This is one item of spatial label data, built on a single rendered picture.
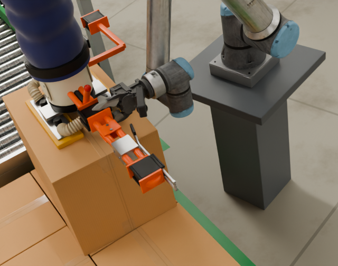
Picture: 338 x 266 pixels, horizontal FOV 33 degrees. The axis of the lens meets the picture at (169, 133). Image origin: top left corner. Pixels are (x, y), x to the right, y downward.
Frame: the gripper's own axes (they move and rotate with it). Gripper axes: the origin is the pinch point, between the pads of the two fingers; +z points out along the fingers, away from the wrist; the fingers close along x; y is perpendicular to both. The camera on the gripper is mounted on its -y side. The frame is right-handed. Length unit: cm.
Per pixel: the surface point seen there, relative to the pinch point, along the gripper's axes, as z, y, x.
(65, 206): 21.6, -1.8, -25.4
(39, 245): 34, 15, -53
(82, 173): 12.2, -2.5, -15.3
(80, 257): 24, -1, -53
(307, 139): -119, 32, -107
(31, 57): 8.5, 22.3, 17.9
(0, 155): 27, 77, -53
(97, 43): -49, 119, -48
